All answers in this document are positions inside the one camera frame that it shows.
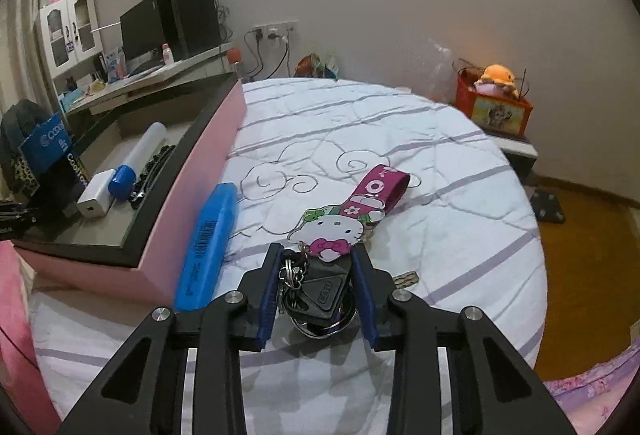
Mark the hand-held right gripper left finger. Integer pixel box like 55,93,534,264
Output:
57,242,283,435

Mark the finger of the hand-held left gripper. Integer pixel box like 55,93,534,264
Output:
0,200,40,236

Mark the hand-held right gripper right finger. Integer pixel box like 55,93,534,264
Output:
350,246,576,435

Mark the blue carton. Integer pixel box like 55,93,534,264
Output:
17,111,93,216

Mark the white charger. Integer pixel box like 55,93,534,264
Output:
76,169,117,219

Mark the key bunch with cat keychain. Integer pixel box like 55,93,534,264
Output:
277,165,421,341

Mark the black hair clip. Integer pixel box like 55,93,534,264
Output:
127,144,177,210

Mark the white tube with blue cap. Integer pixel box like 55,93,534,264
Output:
107,121,167,202

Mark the pink box with dark rim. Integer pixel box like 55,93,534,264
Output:
10,75,248,306

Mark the blue pencil case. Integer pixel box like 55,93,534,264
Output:
174,182,237,312

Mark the pink cloth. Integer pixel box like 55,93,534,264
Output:
0,240,63,423

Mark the white striped quilt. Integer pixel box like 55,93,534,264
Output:
27,77,548,435

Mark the blue printed package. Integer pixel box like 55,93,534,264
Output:
104,46,127,83

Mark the white desk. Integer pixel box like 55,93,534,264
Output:
60,42,236,116

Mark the black monitor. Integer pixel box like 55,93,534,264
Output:
119,0,168,66

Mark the red printed box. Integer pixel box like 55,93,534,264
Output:
455,65,533,138

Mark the purple floral cloth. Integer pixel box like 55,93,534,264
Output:
542,350,640,431

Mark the orange snack bag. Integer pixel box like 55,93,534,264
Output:
294,54,323,78

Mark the clear plastic bag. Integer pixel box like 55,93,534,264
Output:
425,37,463,103

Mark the black computer tower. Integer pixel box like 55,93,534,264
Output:
157,0,222,60

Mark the orange plush toy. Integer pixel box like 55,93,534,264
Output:
474,64,517,98

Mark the black power cable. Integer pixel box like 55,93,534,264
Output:
245,31,266,78

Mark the white wall socket strip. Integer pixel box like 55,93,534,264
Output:
251,20,299,40

